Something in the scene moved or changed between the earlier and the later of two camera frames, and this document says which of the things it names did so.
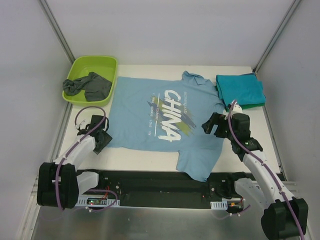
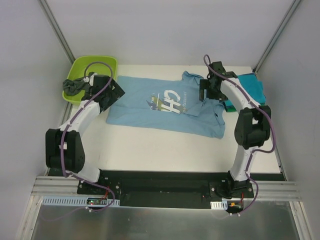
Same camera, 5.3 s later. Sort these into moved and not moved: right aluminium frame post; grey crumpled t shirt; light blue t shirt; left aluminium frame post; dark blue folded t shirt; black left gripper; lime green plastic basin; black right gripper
Moved: light blue t shirt; black right gripper; black left gripper
Not moved: dark blue folded t shirt; lime green plastic basin; right aluminium frame post; grey crumpled t shirt; left aluminium frame post
